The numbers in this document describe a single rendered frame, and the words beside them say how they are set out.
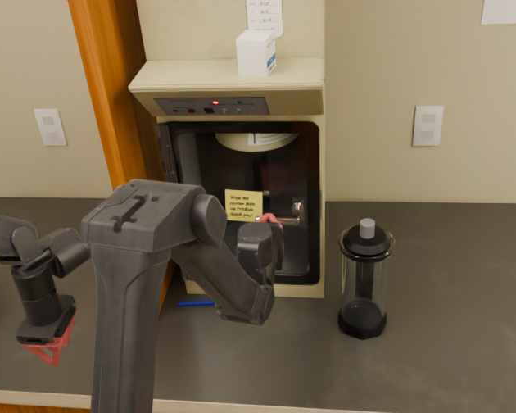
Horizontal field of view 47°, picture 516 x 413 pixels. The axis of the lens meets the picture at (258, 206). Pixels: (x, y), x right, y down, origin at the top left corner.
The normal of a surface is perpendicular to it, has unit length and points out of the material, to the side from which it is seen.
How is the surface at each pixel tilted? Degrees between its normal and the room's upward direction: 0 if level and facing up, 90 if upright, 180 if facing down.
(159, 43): 90
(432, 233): 0
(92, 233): 60
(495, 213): 0
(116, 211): 8
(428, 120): 90
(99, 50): 90
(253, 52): 90
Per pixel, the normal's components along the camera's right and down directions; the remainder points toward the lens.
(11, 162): -0.11, 0.57
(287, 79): -0.06, -0.83
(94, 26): 0.99, 0.01
